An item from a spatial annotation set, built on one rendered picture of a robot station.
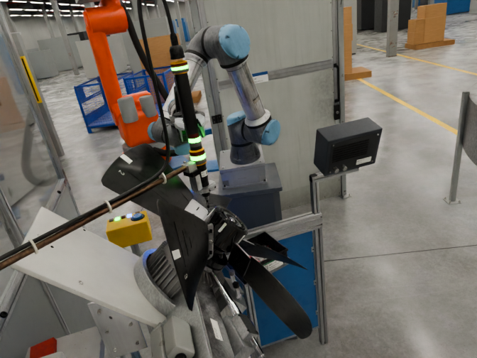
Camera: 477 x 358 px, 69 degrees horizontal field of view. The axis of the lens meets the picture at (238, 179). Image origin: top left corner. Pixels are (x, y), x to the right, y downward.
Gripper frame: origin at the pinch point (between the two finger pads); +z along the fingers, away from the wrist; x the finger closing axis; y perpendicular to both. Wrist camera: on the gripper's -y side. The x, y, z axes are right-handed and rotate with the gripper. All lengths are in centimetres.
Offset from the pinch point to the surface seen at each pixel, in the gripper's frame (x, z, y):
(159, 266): 17.5, 9.4, 34.5
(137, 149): 16.0, -8.9, 6.4
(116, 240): 34, -34, 48
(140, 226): 24, -34, 45
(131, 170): 18.4, -1.5, 9.5
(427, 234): -174, -95, 149
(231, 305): 2.0, 26.0, 40.2
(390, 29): -717, -854, 68
